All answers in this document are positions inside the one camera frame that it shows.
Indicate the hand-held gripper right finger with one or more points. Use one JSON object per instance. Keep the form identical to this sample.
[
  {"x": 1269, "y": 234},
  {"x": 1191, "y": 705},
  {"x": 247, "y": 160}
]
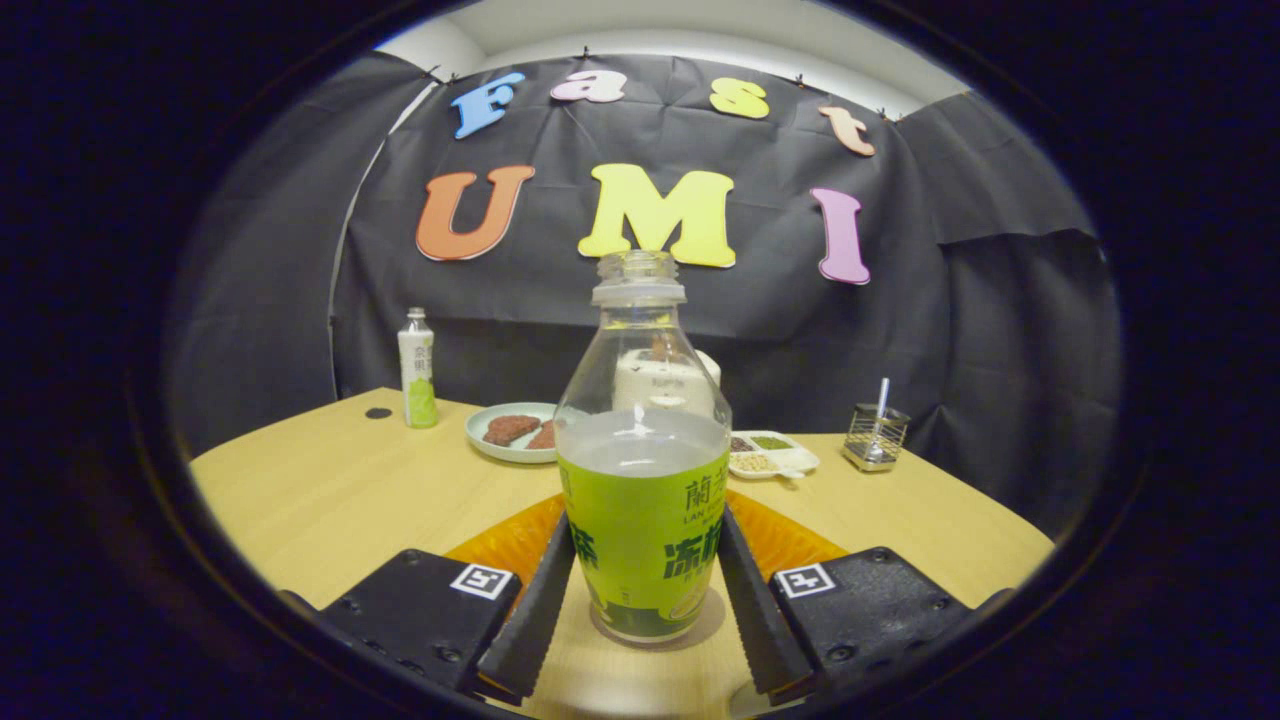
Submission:
[{"x": 760, "y": 620}]

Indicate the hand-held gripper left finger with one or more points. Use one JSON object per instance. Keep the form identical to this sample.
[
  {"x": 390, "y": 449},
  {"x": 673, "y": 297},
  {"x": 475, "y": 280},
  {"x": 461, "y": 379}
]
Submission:
[{"x": 530, "y": 620}]

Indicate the green label juice bottle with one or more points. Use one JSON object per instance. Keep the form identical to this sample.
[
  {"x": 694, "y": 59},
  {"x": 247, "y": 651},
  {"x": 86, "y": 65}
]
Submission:
[{"x": 645, "y": 540}]

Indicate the slim white green bottle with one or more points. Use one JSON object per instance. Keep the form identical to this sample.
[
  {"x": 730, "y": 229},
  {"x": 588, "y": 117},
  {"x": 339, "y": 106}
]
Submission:
[{"x": 417, "y": 370}]

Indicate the white divided dish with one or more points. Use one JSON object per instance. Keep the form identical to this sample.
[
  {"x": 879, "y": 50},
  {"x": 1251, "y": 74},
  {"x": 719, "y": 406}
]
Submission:
[{"x": 790, "y": 462}]

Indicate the brown food piece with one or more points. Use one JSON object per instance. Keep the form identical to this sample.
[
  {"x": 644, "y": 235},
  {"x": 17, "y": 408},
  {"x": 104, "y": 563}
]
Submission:
[
  {"x": 510, "y": 429},
  {"x": 545, "y": 437}
]

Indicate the pale green plate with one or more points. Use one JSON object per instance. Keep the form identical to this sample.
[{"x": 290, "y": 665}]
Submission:
[{"x": 480, "y": 435}]

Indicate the wooden table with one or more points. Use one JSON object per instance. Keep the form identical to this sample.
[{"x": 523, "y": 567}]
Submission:
[{"x": 330, "y": 500}]

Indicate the white toaster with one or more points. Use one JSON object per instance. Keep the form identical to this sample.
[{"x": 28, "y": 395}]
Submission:
[{"x": 712, "y": 370}]

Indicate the white spoon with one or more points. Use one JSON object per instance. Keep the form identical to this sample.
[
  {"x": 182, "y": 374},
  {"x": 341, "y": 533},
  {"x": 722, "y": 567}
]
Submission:
[{"x": 882, "y": 395}]

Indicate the black backdrop cloth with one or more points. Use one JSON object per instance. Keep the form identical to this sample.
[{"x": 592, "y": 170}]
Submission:
[{"x": 900, "y": 350}]

